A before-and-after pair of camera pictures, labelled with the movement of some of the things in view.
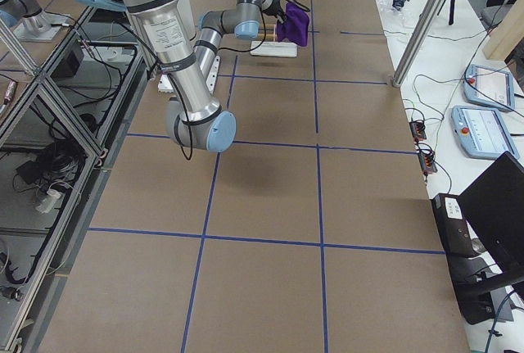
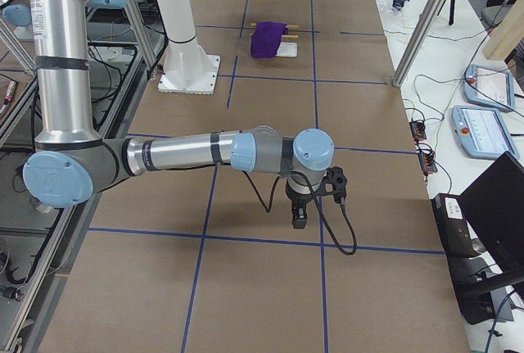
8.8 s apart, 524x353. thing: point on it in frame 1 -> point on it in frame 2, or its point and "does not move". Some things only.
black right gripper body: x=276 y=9 -> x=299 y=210
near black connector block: x=426 y=160 does not move
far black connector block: x=417 y=129 does not move
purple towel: x=295 y=25 -> x=266 y=38
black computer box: x=475 y=296 does not move
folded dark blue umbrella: x=398 y=2 does not move
